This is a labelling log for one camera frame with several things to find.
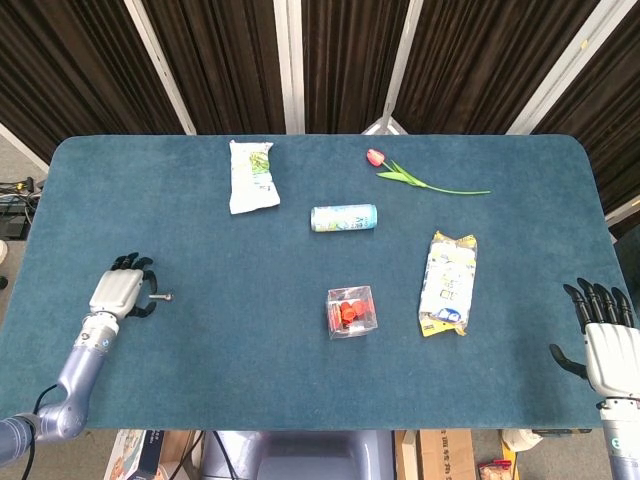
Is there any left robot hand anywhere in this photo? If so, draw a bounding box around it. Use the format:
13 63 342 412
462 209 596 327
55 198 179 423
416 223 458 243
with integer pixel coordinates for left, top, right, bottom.
88 252 160 321

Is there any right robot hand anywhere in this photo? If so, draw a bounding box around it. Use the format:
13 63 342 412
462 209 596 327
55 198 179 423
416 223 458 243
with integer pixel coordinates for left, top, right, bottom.
548 277 640 399

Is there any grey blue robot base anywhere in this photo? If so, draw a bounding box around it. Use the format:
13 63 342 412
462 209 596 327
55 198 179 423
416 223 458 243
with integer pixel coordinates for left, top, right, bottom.
201 429 397 480

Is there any blue velvet table cover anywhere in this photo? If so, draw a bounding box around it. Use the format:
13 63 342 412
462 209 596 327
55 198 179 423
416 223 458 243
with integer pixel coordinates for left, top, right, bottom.
0 133 631 432

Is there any white plastic bag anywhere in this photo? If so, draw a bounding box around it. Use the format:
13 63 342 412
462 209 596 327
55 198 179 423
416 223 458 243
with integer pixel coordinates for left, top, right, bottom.
501 428 545 453

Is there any red snack packet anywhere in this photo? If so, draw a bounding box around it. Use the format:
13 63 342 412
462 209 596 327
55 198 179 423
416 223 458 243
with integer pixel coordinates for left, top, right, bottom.
476 459 515 480

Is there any white printed carton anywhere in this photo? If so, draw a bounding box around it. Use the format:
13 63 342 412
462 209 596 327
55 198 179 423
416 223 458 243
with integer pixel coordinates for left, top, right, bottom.
103 428 166 480

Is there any white green snack bag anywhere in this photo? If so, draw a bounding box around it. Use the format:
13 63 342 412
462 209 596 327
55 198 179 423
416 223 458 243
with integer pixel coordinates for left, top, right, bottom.
228 139 281 216

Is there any flat brown cardboard piece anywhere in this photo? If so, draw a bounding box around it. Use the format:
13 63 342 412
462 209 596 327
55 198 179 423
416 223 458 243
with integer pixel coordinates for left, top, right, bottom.
158 430 204 476

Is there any white yellow snack package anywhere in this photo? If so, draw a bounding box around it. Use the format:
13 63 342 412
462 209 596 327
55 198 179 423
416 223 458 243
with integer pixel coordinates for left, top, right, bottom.
417 230 479 339

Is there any brown cardboard box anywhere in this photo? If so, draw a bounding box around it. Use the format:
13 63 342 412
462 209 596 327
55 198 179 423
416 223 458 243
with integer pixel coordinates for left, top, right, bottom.
394 428 476 480

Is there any dark brown curtain panel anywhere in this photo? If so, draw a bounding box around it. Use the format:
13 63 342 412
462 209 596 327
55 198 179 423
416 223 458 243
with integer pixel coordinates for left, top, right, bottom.
394 0 600 135
142 0 290 135
302 0 412 134
0 0 182 164
532 0 640 236

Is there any clear plastic box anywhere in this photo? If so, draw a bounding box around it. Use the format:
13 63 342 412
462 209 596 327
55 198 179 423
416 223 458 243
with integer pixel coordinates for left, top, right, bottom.
326 285 379 341

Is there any light blue drink can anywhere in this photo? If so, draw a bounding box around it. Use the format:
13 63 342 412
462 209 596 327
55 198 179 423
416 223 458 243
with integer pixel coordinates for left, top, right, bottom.
310 203 379 234

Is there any red tulip with green stem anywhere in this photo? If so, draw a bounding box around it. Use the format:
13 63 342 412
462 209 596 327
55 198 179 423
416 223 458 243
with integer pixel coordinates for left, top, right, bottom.
365 148 492 196

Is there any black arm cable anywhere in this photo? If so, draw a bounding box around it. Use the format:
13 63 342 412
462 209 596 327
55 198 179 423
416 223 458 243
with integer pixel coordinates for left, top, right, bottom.
27 383 62 480

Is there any black cable bundle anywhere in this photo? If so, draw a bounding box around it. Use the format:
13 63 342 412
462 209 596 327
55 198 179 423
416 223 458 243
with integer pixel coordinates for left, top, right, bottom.
0 177 45 202

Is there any white partition post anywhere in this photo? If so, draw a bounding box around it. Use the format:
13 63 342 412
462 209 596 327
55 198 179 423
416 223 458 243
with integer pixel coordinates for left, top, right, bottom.
273 0 306 135
379 0 426 132
603 194 640 222
123 0 197 135
0 122 50 174
506 0 617 136

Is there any black base cable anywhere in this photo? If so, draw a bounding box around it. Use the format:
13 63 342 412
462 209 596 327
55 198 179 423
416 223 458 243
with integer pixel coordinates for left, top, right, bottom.
212 430 237 480

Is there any grey metal post foot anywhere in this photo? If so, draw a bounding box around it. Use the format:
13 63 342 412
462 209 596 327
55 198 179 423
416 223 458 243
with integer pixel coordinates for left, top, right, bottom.
360 117 407 136

